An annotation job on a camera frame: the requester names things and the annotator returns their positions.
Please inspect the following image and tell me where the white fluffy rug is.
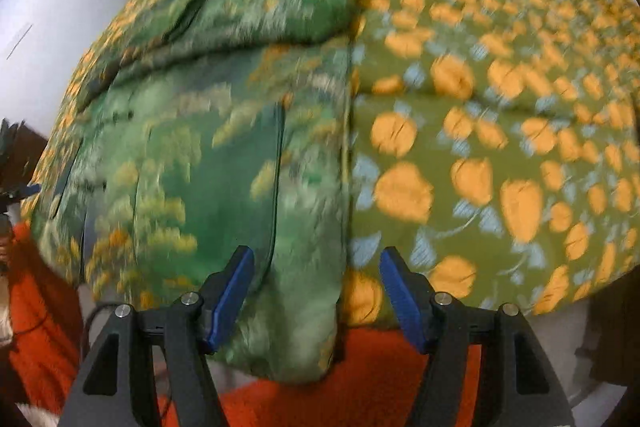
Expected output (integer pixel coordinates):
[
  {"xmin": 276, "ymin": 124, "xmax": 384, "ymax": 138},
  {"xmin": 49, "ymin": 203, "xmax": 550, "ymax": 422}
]
[{"xmin": 0, "ymin": 292, "xmax": 14, "ymax": 347}]

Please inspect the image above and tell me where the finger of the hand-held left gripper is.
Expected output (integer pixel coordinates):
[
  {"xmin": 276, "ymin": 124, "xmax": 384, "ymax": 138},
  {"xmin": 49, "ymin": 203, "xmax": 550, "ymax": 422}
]
[{"xmin": 7, "ymin": 184, "xmax": 42, "ymax": 202}]

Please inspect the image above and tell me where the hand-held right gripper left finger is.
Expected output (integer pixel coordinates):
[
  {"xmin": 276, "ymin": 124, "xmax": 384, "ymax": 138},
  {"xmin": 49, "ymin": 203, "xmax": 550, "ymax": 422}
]
[{"xmin": 59, "ymin": 245, "xmax": 256, "ymax": 427}]

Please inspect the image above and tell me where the black cable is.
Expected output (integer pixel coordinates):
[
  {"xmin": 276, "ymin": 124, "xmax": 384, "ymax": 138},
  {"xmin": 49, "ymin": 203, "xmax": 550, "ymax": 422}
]
[{"xmin": 81, "ymin": 301, "xmax": 121, "ymax": 350}]

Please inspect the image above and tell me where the orange shaggy rug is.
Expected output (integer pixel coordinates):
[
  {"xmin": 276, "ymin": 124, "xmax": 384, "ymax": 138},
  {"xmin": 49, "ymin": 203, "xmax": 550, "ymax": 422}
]
[{"xmin": 0, "ymin": 221, "xmax": 483, "ymax": 427}]

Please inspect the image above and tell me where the dark wooden dresser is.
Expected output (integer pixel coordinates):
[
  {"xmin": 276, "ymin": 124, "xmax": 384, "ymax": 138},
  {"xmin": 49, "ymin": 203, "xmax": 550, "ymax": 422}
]
[{"xmin": 0, "ymin": 119, "xmax": 49, "ymax": 194}]

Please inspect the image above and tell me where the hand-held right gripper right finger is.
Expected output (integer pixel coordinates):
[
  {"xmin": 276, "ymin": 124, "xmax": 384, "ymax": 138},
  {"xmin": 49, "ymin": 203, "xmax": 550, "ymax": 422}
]
[{"xmin": 378, "ymin": 245, "xmax": 577, "ymax": 427}]

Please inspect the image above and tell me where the green landscape print jacket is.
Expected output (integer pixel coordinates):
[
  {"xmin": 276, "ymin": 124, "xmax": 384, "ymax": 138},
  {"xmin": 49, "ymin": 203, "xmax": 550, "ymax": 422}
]
[{"xmin": 29, "ymin": 0, "xmax": 370, "ymax": 384}]

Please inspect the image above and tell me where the green quilt with orange flowers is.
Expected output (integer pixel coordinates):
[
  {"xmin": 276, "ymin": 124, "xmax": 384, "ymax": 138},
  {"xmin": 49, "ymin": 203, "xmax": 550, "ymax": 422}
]
[{"xmin": 20, "ymin": 0, "xmax": 640, "ymax": 329}]

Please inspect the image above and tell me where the white wall plate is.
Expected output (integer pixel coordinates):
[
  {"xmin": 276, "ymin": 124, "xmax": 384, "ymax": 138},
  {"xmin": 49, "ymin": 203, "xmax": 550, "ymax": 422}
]
[{"xmin": 5, "ymin": 22, "xmax": 34, "ymax": 60}]

